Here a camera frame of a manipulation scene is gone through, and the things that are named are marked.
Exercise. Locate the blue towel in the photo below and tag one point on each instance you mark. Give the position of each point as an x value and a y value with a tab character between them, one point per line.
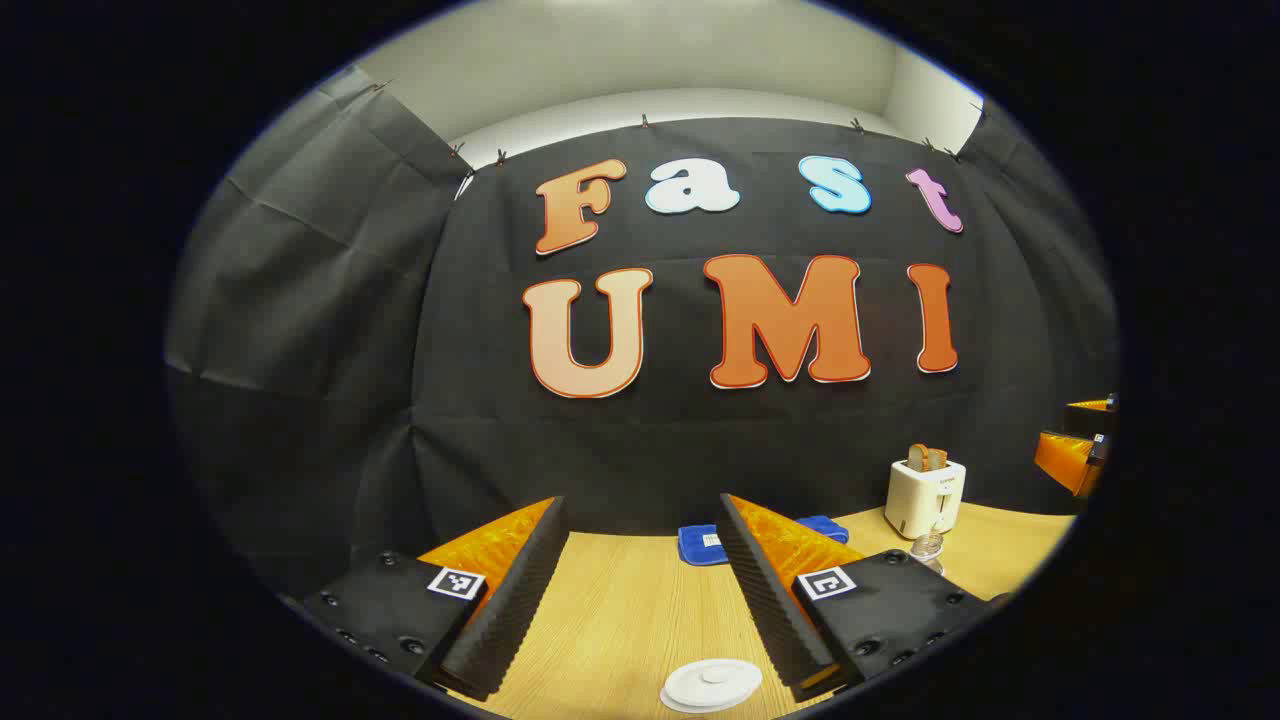
697	545

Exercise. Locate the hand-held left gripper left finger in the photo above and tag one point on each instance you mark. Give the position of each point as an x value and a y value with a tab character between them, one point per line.
510	600

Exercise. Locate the white toaster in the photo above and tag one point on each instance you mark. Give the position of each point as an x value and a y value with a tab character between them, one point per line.
922	500

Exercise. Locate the white teacup lid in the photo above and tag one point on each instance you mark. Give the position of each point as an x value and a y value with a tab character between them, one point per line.
712	680

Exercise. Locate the clear water bottle white label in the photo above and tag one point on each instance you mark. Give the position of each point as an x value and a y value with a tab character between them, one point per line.
927	548

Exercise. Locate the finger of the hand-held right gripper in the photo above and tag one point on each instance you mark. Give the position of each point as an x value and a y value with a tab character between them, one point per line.
1088	405
1065	460

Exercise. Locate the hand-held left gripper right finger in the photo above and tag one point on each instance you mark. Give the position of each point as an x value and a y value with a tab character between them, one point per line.
765	600

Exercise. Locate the toast slice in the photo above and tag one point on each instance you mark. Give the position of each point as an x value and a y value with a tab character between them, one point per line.
938	459
917	458

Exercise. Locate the white teacup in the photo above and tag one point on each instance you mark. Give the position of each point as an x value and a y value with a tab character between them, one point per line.
680	706

